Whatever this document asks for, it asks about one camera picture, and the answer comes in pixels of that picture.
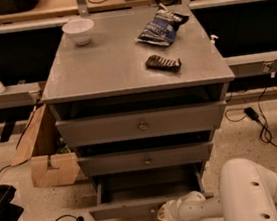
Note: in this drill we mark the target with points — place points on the grey bottom drawer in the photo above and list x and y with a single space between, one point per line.
144 192

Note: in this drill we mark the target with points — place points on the white ceramic bowl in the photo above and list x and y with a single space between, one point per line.
79 30

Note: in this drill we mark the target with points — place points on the open cardboard box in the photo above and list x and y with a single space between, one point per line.
39 145

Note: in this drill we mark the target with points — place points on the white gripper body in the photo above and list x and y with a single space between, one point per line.
173 211

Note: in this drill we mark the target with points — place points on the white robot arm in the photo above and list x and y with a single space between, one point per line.
247 192

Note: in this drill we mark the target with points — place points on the black power adapter with cable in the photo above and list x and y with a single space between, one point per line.
258 117

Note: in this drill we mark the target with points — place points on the grey middle drawer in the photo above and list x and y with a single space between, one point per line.
135 160

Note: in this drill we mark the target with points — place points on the white pump bottle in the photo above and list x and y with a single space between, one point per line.
213 39

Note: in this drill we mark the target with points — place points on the grey top drawer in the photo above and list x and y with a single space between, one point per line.
141 124

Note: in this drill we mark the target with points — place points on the grey wooden drawer cabinet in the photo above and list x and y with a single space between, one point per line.
109 76

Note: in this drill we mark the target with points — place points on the black bag on desk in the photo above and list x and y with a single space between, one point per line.
8 7

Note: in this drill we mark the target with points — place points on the grey drawer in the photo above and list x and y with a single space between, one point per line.
141 124
144 192
135 160

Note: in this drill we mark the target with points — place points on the blue chip bag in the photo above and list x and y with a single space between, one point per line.
161 31

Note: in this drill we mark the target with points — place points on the dark striped snack bar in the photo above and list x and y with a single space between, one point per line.
160 63

